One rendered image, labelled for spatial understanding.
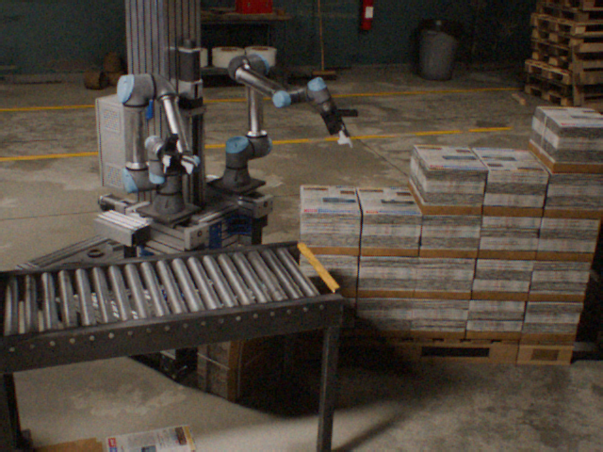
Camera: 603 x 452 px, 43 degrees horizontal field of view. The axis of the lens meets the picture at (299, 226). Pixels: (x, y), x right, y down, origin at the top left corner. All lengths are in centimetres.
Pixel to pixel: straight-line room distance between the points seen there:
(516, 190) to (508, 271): 43
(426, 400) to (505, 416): 37
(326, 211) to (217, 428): 112
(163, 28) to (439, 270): 175
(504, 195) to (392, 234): 56
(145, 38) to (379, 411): 206
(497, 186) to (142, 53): 179
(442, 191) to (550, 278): 74
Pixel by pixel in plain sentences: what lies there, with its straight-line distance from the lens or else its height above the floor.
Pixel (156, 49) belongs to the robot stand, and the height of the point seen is 153.
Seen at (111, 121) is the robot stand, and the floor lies 114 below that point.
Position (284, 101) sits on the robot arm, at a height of 133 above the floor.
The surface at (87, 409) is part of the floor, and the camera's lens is 371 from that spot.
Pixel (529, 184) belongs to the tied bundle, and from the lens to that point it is 375.
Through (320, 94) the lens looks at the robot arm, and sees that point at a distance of 358.
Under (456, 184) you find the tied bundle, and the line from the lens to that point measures 365.
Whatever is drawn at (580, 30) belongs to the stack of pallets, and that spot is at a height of 93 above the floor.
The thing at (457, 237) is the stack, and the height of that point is 71.
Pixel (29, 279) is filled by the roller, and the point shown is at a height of 80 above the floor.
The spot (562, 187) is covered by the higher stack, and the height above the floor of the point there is 99.
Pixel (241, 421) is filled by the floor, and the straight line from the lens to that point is 357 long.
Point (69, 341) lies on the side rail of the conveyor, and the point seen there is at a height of 77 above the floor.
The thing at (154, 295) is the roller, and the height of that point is 80.
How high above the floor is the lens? 219
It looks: 23 degrees down
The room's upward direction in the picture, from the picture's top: 3 degrees clockwise
